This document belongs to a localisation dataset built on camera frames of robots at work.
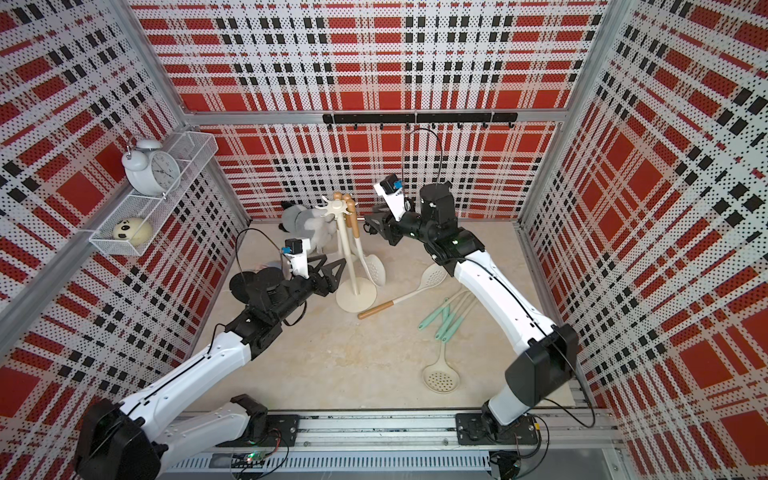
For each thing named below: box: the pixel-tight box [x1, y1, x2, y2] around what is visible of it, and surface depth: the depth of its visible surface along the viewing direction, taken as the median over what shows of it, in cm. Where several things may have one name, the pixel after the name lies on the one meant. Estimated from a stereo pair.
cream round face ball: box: [112, 217, 153, 247], surface depth 65 cm
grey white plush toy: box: [278, 201, 338, 253], surface depth 112 cm
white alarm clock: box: [122, 139, 181, 199], surface depth 71 cm
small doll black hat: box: [230, 267, 284, 304], surface depth 60 cm
